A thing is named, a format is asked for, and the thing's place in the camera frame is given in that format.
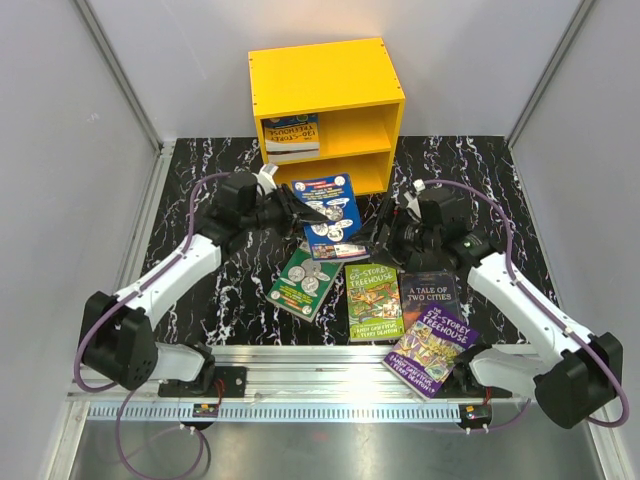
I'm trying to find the green treehouse book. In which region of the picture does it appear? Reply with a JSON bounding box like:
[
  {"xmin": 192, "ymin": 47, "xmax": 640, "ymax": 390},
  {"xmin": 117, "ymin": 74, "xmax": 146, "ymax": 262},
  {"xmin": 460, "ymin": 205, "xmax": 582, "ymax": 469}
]
[{"xmin": 267, "ymin": 241, "xmax": 343, "ymax": 323}]

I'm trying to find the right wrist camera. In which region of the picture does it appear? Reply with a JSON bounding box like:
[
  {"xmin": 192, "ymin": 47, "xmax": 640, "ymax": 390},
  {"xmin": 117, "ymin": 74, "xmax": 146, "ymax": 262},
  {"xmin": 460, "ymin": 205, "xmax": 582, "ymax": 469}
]
[{"xmin": 404, "ymin": 179, "xmax": 426, "ymax": 219}]

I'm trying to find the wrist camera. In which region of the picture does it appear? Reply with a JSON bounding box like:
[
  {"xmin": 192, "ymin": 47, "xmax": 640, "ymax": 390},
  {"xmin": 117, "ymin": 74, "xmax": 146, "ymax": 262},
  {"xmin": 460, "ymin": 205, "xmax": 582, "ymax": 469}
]
[
  {"xmin": 256, "ymin": 163, "xmax": 278, "ymax": 195},
  {"xmin": 404, "ymin": 179, "xmax": 426, "ymax": 219}
]

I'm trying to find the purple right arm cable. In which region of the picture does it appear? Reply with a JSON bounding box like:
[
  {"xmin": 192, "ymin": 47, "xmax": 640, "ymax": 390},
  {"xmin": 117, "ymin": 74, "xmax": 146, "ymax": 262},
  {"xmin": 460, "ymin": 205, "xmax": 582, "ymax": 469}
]
[{"xmin": 422, "ymin": 178, "xmax": 631, "ymax": 431}]

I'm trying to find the purple 52-storey treehouse book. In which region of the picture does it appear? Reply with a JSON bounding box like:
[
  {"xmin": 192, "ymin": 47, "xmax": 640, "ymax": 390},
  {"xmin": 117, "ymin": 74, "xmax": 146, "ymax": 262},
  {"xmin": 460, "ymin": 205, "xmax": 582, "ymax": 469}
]
[{"xmin": 382, "ymin": 303, "xmax": 479, "ymax": 399}]

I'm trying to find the white slotted cable duct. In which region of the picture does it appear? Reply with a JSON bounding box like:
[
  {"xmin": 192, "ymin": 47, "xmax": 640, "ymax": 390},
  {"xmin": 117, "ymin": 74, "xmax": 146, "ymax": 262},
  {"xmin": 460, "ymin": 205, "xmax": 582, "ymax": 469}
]
[{"xmin": 88, "ymin": 401, "xmax": 460, "ymax": 423}]

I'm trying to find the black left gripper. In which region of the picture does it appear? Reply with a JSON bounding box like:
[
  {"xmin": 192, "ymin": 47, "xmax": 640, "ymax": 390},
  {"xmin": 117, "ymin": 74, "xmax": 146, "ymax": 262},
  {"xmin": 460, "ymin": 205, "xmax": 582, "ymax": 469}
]
[{"xmin": 241, "ymin": 184, "xmax": 328, "ymax": 239}]

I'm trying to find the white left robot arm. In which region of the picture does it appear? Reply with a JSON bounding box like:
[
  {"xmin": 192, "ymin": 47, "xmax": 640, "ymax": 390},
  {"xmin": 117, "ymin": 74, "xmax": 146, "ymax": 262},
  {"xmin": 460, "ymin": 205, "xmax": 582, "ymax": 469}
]
[{"xmin": 73, "ymin": 170, "xmax": 327, "ymax": 397}]

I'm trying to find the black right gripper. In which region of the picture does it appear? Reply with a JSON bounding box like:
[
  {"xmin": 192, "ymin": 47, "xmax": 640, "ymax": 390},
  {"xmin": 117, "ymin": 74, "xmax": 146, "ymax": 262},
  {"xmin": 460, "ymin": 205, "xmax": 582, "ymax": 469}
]
[{"xmin": 346, "ymin": 198, "xmax": 441, "ymax": 271}]

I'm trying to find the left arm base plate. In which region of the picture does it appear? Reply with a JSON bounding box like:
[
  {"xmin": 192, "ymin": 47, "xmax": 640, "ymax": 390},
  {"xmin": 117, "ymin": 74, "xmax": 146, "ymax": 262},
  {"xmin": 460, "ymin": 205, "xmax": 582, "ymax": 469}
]
[{"xmin": 159, "ymin": 365, "xmax": 249, "ymax": 431}]

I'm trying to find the yellow wooden shelf cabinet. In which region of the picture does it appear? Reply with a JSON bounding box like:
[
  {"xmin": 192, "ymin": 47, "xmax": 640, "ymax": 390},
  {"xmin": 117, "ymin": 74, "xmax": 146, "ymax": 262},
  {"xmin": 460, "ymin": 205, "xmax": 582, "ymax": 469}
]
[{"xmin": 248, "ymin": 37, "xmax": 405, "ymax": 195}]

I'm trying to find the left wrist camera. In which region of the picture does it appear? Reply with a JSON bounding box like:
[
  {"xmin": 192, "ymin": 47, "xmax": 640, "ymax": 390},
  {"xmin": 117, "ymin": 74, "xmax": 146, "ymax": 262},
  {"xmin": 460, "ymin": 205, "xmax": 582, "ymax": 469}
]
[{"xmin": 256, "ymin": 163, "xmax": 278, "ymax": 195}]

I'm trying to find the dark blue treehouse book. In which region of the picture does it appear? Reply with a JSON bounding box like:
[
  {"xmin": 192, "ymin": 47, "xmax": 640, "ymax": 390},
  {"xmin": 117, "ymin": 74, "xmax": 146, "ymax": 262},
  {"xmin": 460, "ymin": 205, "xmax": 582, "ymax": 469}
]
[{"xmin": 291, "ymin": 173, "xmax": 368, "ymax": 262}]

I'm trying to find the yellow 130-storey treehouse book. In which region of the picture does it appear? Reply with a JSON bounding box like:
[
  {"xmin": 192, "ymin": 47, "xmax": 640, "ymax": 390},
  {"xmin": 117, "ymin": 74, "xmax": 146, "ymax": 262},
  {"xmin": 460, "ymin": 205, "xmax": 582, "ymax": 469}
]
[{"xmin": 262, "ymin": 113, "xmax": 320, "ymax": 153}]

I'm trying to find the dark Tale of Two Cities book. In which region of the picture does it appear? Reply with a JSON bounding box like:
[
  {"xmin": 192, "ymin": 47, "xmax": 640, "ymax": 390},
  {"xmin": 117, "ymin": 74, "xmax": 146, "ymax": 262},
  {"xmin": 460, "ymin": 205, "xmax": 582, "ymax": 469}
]
[{"xmin": 400, "ymin": 272, "xmax": 462, "ymax": 330}]

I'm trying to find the lime 65-storey treehouse book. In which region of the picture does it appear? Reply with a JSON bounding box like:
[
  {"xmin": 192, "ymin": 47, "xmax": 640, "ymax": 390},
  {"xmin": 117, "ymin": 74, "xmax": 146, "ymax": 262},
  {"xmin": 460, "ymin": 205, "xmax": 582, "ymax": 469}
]
[{"xmin": 345, "ymin": 264, "xmax": 405, "ymax": 343}]

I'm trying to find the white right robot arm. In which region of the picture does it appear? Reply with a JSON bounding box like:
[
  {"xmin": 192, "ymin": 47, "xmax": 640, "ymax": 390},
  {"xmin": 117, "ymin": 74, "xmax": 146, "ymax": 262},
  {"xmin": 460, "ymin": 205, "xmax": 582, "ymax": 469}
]
[{"xmin": 350, "ymin": 182, "xmax": 630, "ymax": 429}]

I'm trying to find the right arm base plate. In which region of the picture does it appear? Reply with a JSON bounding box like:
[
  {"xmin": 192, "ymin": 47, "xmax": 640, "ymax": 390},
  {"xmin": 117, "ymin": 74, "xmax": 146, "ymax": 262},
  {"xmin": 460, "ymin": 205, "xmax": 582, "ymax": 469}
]
[{"xmin": 433, "ymin": 370, "xmax": 530, "ymax": 435}]

